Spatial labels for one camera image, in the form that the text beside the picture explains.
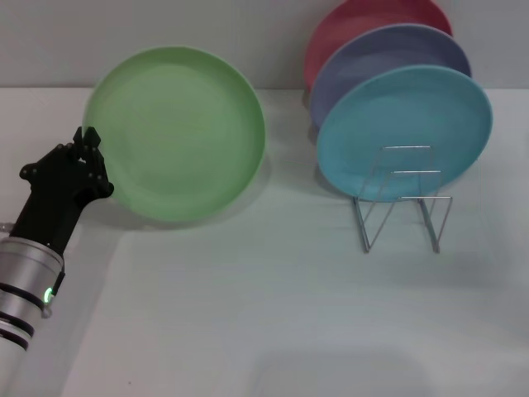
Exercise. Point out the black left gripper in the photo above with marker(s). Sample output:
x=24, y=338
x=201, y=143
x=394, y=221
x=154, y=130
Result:
x=53, y=207

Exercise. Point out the green round plate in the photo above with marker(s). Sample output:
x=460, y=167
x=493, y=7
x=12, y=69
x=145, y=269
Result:
x=177, y=132

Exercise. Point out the red round plate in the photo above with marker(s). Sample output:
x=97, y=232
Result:
x=363, y=16

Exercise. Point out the light blue round plate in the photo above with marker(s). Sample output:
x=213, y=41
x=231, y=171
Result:
x=405, y=111

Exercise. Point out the purple round plate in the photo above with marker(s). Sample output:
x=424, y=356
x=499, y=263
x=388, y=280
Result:
x=392, y=49

